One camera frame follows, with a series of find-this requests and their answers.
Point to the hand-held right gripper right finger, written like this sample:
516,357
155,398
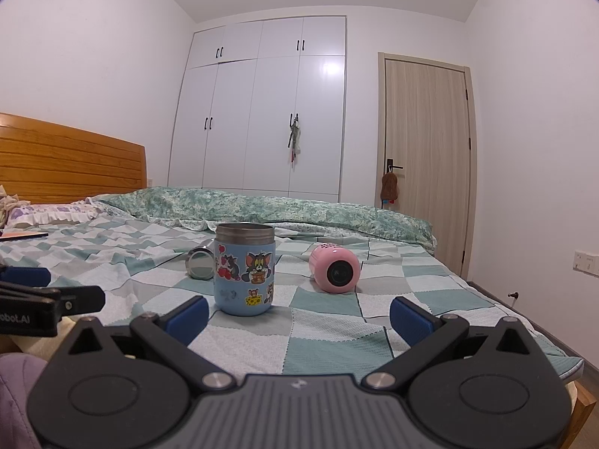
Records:
409,322

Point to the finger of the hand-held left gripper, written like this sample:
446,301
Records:
23,276
82,298

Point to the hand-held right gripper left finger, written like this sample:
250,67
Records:
189,319

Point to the pink cup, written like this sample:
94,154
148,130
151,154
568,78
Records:
330,262

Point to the blue cartoon sticker cup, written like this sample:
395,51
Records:
244,276

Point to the dark tablet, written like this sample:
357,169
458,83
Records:
21,235

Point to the purple clothing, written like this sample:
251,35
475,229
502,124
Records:
18,393

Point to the purple floral pillow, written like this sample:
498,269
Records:
51,211

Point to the cream crumpled cloth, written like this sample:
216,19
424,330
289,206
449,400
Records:
8,206

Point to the green checkered bedsheet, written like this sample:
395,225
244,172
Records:
327,336

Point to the wooden headboard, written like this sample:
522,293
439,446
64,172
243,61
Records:
70,163

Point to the green floral quilt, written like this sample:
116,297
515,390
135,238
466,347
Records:
281,208

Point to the light wooden door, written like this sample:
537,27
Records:
430,149

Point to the white wardrobe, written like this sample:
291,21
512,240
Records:
262,117

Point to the white wall socket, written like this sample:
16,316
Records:
587,262

